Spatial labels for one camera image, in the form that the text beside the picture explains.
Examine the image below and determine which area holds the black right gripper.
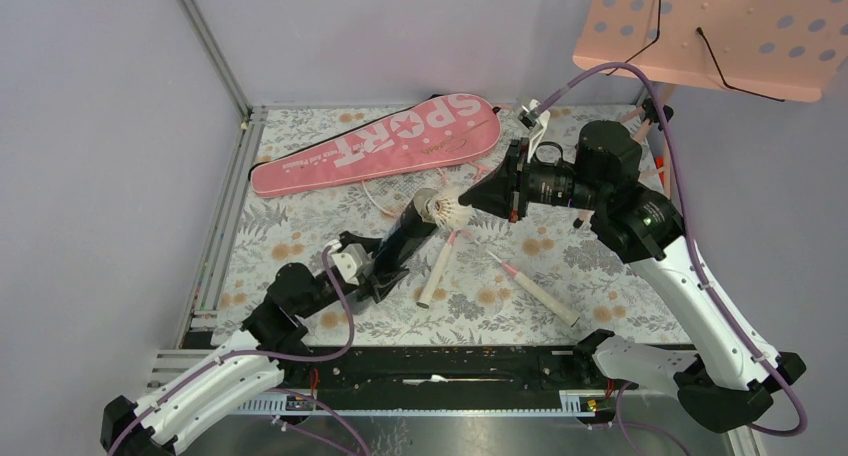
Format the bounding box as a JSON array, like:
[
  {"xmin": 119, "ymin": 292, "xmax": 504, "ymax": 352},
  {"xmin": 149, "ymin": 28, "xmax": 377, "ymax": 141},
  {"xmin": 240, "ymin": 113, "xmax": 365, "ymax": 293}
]
[{"xmin": 459, "ymin": 137, "xmax": 607, "ymax": 222}]

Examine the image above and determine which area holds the black shuttlecock tube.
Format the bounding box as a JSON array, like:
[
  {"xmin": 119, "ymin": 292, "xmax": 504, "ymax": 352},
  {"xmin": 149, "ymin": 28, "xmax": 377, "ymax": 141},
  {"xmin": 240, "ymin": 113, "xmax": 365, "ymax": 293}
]
[{"xmin": 360, "ymin": 188, "xmax": 438, "ymax": 272}]

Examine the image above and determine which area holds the white shuttlecock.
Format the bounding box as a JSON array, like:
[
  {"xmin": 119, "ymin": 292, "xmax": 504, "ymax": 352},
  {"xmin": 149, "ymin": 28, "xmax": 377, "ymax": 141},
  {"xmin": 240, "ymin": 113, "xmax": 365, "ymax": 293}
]
[{"xmin": 425, "ymin": 187, "xmax": 474, "ymax": 231}]

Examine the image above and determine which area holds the pink badminton racket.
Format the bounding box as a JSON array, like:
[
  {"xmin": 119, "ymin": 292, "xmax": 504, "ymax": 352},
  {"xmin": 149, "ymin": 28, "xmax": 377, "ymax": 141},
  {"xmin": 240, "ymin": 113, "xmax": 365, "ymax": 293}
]
[
  {"xmin": 464, "ymin": 231, "xmax": 580, "ymax": 327},
  {"xmin": 360, "ymin": 177, "xmax": 460, "ymax": 310}
]

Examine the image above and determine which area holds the pink racket bag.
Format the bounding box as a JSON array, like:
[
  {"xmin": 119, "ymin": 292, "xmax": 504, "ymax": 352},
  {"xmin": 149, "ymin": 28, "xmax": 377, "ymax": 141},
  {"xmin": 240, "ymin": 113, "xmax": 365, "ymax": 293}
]
[{"xmin": 249, "ymin": 93, "xmax": 501, "ymax": 198}]

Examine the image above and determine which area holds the floral fern tablecloth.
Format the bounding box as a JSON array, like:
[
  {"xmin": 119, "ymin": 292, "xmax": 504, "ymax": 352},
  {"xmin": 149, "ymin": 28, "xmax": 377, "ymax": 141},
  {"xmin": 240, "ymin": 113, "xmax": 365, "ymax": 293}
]
[{"xmin": 218, "ymin": 105, "xmax": 707, "ymax": 348}]

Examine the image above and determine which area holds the pink music stand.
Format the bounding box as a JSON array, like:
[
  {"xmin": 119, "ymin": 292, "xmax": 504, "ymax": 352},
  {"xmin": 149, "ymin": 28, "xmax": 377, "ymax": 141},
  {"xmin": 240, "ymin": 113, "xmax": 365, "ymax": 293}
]
[{"xmin": 571, "ymin": 0, "xmax": 848, "ymax": 196}]

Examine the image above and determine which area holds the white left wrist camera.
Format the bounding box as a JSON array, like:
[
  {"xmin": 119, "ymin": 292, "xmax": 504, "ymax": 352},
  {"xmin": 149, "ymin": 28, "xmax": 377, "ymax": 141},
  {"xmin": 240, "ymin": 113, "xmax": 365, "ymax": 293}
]
[{"xmin": 327, "ymin": 240, "xmax": 371, "ymax": 286}]

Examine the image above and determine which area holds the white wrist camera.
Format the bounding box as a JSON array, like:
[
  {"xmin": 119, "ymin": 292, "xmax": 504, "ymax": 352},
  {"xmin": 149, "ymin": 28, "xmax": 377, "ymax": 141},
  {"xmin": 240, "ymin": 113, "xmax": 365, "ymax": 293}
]
[
  {"xmin": 513, "ymin": 99, "xmax": 550, "ymax": 159},
  {"xmin": 327, "ymin": 240, "xmax": 371, "ymax": 286}
]

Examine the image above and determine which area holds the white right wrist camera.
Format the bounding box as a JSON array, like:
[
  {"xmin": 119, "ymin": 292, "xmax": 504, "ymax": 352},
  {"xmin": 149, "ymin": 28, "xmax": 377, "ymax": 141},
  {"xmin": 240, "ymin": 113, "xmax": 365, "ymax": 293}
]
[{"xmin": 513, "ymin": 99, "xmax": 550, "ymax": 159}]

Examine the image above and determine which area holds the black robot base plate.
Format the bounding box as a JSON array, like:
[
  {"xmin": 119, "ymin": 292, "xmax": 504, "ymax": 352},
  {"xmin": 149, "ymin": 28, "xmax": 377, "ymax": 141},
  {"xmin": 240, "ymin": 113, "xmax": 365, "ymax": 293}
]
[{"xmin": 280, "ymin": 346, "xmax": 623, "ymax": 414}]

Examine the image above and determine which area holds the aluminium frame rail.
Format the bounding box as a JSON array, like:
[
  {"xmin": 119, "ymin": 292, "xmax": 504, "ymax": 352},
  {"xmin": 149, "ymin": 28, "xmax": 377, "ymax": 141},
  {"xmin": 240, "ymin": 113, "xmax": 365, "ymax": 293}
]
[{"xmin": 145, "ymin": 0, "xmax": 270, "ymax": 375}]

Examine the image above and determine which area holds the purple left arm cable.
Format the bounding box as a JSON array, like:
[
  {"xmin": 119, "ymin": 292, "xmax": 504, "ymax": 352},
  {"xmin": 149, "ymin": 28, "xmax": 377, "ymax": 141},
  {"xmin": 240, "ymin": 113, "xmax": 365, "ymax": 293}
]
[{"xmin": 109, "ymin": 244, "xmax": 372, "ymax": 456}]

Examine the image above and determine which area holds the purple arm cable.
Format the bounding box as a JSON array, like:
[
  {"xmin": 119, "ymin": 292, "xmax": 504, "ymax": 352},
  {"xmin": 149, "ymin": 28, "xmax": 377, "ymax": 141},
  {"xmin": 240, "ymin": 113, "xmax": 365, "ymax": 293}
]
[
  {"xmin": 529, "ymin": 62, "xmax": 810, "ymax": 456},
  {"xmin": 109, "ymin": 244, "xmax": 372, "ymax": 456}
]

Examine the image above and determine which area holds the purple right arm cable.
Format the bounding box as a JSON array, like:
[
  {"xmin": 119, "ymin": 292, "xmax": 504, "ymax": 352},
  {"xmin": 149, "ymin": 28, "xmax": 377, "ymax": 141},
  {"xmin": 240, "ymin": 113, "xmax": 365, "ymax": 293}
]
[{"xmin": 529, "ymin": 62, "xmax": 810, "ymax": 456}]

